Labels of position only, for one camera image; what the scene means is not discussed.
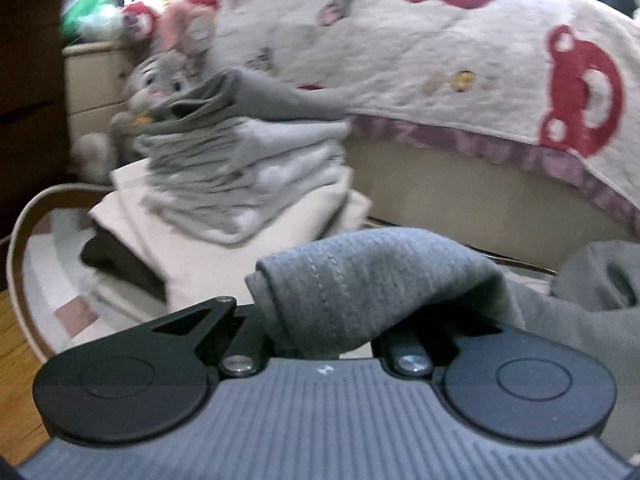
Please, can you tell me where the grey bunny plush toy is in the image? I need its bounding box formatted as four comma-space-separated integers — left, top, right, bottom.
70, 0, 220, 184

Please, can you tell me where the stack of folded grey clothes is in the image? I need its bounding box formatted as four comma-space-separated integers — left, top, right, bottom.
134, 68, 350, 244

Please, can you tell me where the checkered storage bag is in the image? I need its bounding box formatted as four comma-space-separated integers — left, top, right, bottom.
6, 184, 168, 362

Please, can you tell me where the white quilt with red bears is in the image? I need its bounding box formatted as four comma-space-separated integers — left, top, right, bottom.
210, 0, 639, 228

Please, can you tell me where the green plush toy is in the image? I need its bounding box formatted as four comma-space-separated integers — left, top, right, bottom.
60, 0, 125, 47

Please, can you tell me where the folded cream garment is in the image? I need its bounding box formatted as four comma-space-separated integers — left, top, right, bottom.
90, 162, 372, 312

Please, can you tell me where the grey knit garment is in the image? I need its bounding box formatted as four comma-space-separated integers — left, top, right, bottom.
245, 228, 639, 455

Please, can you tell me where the cream bedside drawer cabinet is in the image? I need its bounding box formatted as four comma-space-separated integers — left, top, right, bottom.
62, 42, 134, 143

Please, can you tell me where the folded dark brown garment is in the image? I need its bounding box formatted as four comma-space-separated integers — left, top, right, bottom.
80, 226, 166, 302

